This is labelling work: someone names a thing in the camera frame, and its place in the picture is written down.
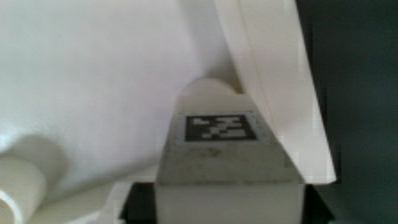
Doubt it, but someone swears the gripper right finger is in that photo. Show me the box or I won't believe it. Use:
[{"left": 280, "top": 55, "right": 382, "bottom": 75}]
[{"left": 302, "top": 185, "right": 334, "bottom": 224}]

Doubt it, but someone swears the white square tabletop part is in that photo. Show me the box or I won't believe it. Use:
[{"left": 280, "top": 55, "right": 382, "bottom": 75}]
[{"left": 0, "top": 0, "right": 335, "bottom": 224}]

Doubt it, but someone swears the white leg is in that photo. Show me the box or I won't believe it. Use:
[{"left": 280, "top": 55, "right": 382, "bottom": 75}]
[{"left": 154, "top": 78, "right": 305, "bottom": 224}]

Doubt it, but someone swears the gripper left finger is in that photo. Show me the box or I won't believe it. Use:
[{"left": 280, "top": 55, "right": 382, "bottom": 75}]
[{"left": 99, "top": 182, "right": 158, "bottom": 224}]

